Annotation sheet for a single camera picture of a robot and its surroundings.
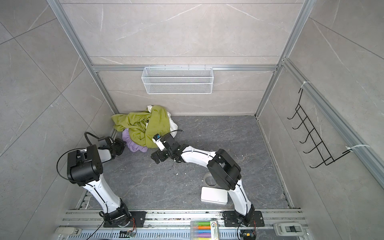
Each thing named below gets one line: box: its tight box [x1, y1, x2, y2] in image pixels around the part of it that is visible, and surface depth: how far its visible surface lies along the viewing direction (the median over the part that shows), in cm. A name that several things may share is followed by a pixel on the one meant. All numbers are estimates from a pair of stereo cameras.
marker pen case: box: [190, 220, 219, 240], surface depth 70 cm
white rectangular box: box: [200, 187, 228, 205], surface depth 79 cm
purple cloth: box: [122, 128, 148, 153], surface depth 100 cm
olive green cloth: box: [111, 105, 171, 148], surface depth 103 cm
